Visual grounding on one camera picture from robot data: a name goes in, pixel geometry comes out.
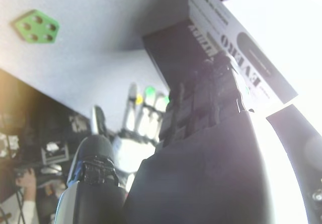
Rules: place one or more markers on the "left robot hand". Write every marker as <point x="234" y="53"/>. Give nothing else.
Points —
<point x="191" y="173"/>

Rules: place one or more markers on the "black CENTURY book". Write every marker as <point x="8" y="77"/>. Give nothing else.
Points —
<point x="171" y="55"/>

